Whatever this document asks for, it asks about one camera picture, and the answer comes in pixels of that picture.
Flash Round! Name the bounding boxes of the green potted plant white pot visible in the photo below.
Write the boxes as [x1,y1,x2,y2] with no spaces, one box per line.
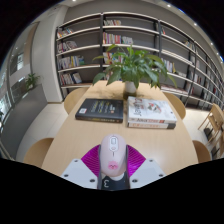
[92,44,178,99]

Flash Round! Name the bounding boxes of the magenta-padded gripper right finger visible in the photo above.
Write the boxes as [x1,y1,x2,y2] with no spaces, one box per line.
[125,144,167,190]

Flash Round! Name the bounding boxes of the pink computer mouse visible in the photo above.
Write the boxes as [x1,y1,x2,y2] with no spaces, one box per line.
[99,133,128,180]

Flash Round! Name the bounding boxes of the white illustrated cover book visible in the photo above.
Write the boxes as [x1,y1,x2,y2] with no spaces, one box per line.
[127,96,178,125]

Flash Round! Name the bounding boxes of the thick book red-lettered spine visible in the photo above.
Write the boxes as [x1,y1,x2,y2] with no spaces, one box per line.
[127,120,177,130]

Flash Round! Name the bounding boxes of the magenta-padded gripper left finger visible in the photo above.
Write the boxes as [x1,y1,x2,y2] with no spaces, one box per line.
[61,144,103,190]

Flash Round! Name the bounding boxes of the black hardcover book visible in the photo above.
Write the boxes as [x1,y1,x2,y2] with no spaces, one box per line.
[75,98,125,124]

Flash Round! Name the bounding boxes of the group of slatted wooden chairs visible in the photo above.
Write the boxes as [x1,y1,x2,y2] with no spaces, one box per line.
[198,102,224,160]

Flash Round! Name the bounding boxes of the group of ceiling lights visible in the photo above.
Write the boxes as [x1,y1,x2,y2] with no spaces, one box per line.
[165,2,224,63]

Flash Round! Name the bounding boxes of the grey wall bookshelf unit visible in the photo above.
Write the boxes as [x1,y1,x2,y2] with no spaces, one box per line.
[54,11,224,112]

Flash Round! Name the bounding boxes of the small green background plant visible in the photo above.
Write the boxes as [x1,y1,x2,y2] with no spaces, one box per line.
[24,72,41,92]

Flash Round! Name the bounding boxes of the tan curved wooden chair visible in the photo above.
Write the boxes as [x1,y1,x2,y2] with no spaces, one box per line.
[162,92,187,120]
[63,87,90,115]
[192,139,213,164]
[23,137,55,168]

